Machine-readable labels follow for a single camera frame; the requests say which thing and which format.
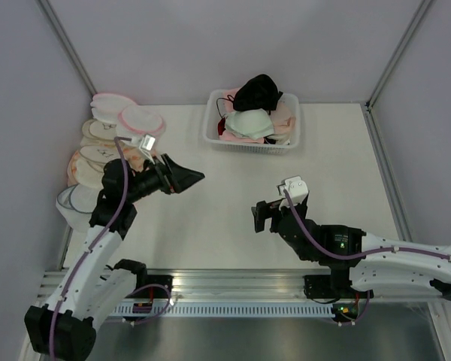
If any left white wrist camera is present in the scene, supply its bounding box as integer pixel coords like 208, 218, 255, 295
130, 134, 157, 162

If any pink trimmed bag at back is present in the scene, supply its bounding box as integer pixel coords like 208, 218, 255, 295
90, 93, 137, 125

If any left aluminium frame post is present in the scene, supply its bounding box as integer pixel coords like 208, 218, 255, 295
35, 0, 97, 96

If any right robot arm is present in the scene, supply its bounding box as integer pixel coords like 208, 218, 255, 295
251, 199, 451, 301

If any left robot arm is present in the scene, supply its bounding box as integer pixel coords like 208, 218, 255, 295
24, 153, 205, 360

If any aluminium frame post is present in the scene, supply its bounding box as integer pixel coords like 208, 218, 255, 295
364, 0, 435, 110
35, 0, 97, 96

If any white plastic basket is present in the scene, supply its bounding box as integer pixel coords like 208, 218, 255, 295
202, 89, 301, 154

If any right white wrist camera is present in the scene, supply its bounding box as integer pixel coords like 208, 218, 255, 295
277, 176, 309, 208

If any carrot print laundry bag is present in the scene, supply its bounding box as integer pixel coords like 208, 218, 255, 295
67, 144, 146, 190

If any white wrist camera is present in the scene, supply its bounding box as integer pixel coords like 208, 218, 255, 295
130, 134, 157, 162
277, 176, 309, 208

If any pink trimmed mesh laundry bag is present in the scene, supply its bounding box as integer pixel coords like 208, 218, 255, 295
116, 105, 166, 145

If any beige trimmed mesh laundry bag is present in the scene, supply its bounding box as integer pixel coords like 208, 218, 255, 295
68, 119, 119, 190

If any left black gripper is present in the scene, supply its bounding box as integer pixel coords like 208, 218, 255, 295
125, 153, 204, 203

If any white slotted cable duct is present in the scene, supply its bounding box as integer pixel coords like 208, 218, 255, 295
110, 302, 334, 318

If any aluminium mounting rail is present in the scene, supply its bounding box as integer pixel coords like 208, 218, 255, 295
38, 268, 440, 302

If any right aluminium frame post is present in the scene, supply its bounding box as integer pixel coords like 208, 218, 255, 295
364, 0, 435, 110

